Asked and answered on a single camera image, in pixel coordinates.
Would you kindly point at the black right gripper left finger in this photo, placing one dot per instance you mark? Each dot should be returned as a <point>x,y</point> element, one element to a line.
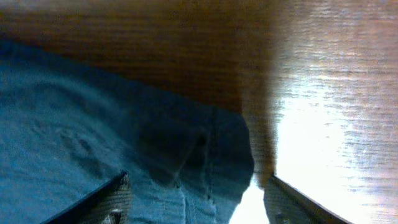
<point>108,204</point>

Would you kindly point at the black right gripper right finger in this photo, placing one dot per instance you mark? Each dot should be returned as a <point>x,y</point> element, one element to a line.
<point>286,205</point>

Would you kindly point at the dark blue shorts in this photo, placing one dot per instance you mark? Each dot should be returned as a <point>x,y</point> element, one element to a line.
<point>66,129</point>

